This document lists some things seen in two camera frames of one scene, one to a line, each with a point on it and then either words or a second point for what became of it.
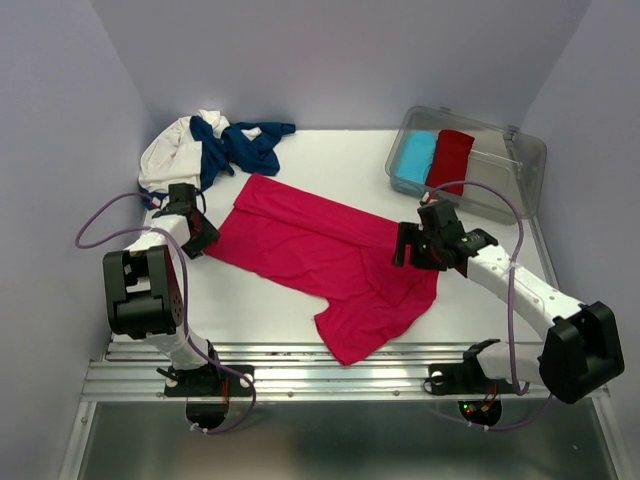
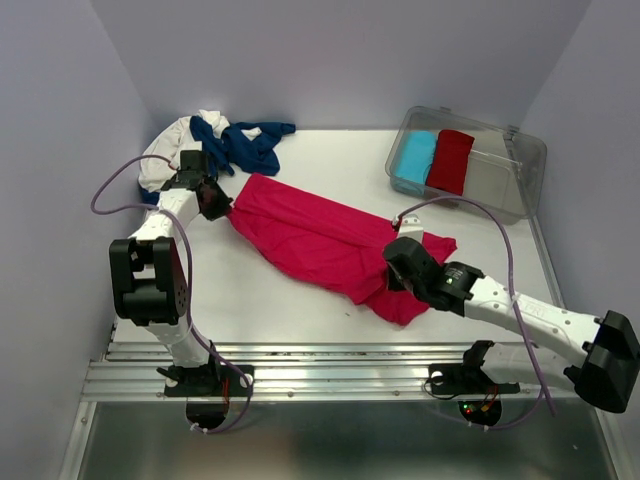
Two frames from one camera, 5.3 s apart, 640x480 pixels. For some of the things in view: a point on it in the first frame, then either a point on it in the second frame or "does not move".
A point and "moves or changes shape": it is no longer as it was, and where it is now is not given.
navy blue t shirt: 227,151 does not move
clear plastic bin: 435,145 does not move
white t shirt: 172,151 does not move
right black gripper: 409,233 -> 393,282
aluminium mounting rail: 130,370 does not move
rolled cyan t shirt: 416,156 does not move
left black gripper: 210,234 -> 223,203
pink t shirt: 339,253 moves or changes shape
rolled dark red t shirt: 450,161 does not move
